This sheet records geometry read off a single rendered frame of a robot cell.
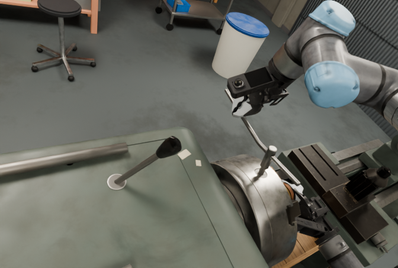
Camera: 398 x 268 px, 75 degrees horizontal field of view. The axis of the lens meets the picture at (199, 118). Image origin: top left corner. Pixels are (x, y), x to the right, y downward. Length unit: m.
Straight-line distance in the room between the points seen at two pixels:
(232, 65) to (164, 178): 2.80
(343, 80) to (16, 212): 0.56
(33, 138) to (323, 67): 2.09
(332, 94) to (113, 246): 0.43
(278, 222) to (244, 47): 2.65
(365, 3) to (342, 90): 4.36
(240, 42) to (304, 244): 2.42
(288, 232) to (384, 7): 4.15
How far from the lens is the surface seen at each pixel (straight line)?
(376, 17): 4.65
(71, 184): 0.55
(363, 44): 4.66
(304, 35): 0.54
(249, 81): 0.59
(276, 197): 0.69
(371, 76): 0.51
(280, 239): 0.71
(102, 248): 0.50
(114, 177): 0.56
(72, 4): 2.70
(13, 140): 2.30
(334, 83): 0.45
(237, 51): 3.19
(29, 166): 0.56
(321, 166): 1.32
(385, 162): 1.74
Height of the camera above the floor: 1.73
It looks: 41 degrees down
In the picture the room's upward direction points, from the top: 23 degrees clockwise
